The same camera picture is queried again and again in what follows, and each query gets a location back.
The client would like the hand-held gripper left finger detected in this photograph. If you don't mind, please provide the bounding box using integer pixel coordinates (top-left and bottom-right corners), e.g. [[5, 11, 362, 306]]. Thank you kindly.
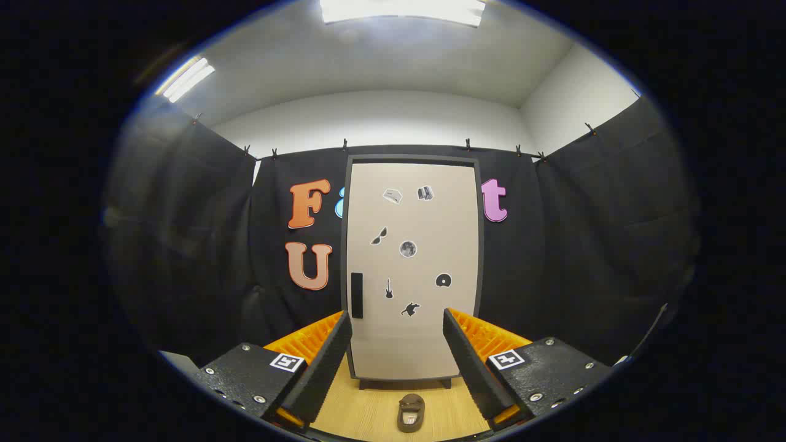
[[193, 310, 354, 433]]

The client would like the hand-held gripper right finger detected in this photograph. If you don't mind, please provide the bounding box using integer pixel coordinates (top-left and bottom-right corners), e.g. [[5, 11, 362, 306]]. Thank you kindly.
[[442, 307, 616, 430]]

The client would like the dark grey shoe cabinet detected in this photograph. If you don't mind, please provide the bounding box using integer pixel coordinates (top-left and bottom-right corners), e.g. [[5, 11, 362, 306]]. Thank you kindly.
[[341, 155, 486, 390]]

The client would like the brown fuzzy shoe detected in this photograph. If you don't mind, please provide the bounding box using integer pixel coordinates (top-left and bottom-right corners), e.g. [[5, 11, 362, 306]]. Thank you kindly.
[[397, 393, 426, 433]]

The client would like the black backdrop cloth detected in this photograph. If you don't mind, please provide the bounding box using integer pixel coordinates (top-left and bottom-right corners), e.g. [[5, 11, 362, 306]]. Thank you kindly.
[[104, 95, 701, 369]]

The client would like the row of black cloth clips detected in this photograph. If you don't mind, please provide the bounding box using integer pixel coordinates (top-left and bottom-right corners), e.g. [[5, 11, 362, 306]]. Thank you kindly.
[[192, 114, 596, 161]]

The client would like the narrow ceiling light strip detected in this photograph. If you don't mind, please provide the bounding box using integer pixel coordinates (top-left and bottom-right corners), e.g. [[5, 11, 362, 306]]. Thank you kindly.
[[155, 56, 216, 104]]

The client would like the wide ceiling light panel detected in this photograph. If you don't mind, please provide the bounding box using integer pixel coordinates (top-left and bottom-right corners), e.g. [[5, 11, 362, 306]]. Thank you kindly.
[[319, 0, 487, 28]]

